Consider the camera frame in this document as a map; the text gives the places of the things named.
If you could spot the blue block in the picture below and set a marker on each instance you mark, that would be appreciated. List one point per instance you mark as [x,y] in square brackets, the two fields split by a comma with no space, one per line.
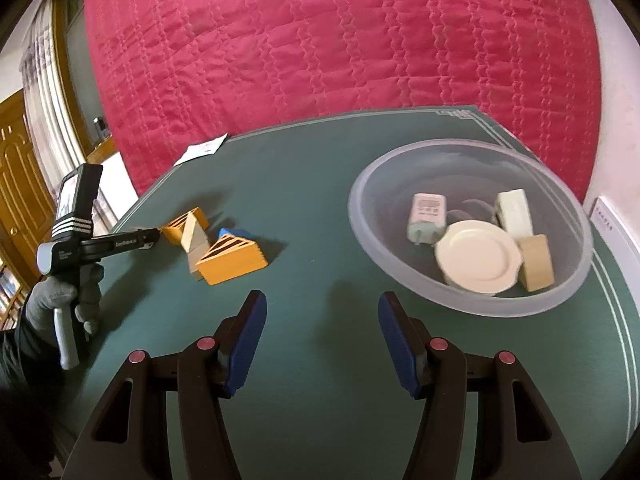
[235,232]

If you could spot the large yellow striped triangle block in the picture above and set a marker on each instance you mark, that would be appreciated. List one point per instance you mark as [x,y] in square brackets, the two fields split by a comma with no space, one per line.
[235,265]

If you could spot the red quilted blanket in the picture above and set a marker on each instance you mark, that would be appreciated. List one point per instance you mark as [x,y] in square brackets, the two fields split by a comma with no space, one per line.
[325,50]

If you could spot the small dark bottle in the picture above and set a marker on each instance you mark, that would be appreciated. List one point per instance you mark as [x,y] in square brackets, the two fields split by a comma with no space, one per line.
[100,127]

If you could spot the brown wooden door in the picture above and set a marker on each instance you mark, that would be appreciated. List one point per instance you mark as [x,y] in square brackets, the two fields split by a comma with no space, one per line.
[20,175]

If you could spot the white charger plug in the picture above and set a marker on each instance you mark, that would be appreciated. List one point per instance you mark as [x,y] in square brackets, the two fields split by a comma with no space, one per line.
[427,215]

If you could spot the wooden desk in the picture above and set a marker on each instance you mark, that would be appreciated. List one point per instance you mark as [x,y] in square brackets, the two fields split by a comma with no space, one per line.
[102,152]

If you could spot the white triangular wooden block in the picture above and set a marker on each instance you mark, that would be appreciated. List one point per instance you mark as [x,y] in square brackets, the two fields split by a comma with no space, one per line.
[192,235]

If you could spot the clear plastic bowl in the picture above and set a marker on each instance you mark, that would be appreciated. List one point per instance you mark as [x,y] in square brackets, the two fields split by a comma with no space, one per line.
[380,240]

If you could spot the bookshelf with books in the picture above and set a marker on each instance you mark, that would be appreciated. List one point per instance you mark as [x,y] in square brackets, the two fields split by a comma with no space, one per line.
[10,290]

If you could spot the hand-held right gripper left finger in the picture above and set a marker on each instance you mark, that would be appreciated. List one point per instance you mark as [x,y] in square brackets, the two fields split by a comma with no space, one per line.
[245,345]

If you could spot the green felt mat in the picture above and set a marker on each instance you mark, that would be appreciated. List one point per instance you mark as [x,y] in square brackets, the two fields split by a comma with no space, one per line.
[310,310]

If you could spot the plain wooden wedge block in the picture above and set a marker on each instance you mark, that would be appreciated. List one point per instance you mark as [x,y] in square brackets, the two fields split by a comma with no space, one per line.
[536,265]

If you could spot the plain wooden rectangular block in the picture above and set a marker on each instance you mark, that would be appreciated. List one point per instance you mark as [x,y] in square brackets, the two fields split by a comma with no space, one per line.
[195,262]

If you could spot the small yellow striped triangle block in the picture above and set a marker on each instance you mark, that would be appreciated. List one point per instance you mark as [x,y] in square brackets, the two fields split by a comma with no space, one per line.
[175,230]

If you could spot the white paper sheet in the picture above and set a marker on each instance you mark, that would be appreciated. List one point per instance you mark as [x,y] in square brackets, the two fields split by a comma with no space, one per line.
[202,150]

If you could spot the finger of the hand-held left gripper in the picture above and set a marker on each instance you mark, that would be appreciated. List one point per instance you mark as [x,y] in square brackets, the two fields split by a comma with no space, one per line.
[146,240]

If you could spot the white printed box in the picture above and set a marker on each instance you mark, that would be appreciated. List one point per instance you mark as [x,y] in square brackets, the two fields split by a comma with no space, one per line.
[612,225]

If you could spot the person's left forearm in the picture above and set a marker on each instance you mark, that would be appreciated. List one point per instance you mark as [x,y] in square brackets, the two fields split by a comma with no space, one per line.
[20,375]

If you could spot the small white plate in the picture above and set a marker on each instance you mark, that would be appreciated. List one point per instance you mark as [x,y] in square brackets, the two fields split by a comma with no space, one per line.
[475,255]

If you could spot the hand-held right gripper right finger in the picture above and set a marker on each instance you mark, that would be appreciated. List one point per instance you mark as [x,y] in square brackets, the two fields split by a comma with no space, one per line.
[400,345]

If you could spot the white patterned curtain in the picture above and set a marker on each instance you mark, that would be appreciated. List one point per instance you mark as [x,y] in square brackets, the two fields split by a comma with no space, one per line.
[50,100]

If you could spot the white striped box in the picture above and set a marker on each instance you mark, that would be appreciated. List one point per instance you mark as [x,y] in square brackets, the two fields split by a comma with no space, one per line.
[515,210]

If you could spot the person's left hand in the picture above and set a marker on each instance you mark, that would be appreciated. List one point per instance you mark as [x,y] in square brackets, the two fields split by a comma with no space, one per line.
[45,305]

